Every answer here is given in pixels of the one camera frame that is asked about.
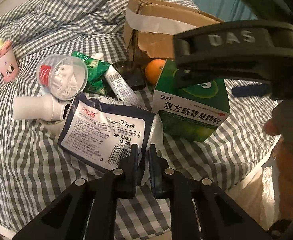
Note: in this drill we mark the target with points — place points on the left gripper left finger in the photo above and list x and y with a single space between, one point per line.
86 209

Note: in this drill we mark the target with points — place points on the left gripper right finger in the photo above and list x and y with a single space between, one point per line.
199 209

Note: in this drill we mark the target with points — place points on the navy tissue paper pack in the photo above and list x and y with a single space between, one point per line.
100 131

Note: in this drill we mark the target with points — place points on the green medicine box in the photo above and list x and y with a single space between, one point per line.
192 113

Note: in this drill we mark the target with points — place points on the white plastic bottle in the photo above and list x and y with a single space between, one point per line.
45 107

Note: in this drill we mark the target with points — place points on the orange fruit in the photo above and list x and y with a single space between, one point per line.
153 70

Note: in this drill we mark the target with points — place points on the green snack packet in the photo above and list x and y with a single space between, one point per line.
96 67

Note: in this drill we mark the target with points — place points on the white cream tube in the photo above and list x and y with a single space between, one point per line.
121 88

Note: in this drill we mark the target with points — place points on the clear round swab container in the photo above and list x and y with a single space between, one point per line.
62 76

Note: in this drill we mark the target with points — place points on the person's right hand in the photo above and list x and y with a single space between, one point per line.
281 123

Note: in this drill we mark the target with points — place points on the grey checked bed sheet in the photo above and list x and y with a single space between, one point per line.
34 170

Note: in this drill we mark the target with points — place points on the brown cardboard box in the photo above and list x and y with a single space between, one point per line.
151 24

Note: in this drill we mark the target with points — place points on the pink panda bottle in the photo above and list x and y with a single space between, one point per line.
8 65

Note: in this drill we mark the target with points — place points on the grey checked duvet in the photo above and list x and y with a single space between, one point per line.
63 26

